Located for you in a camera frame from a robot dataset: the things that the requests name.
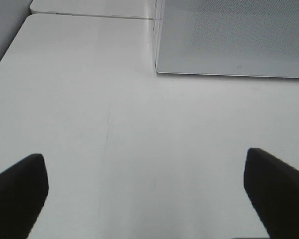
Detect white microwave oven body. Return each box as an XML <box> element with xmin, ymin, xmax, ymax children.
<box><xmin>149</xmin><ymin>0</ymin><xmax>165</xmax><ymax>74</ymax></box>

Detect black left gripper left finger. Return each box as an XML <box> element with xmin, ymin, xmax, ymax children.
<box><xmin>0</xmin><ymin>154</ymin><xmax>49</xmax><ymax>239</ymax></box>

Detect white microwave door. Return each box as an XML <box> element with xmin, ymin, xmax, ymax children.
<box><xmin>156</xmin><ymin>0</ymin><xmax>299</xmax><ymax>78</ymax></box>

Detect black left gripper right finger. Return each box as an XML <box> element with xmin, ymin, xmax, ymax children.
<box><xmin>243</xmin><ymin>148</ymin><xmax>299</xmax><ymax>239</ymax></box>

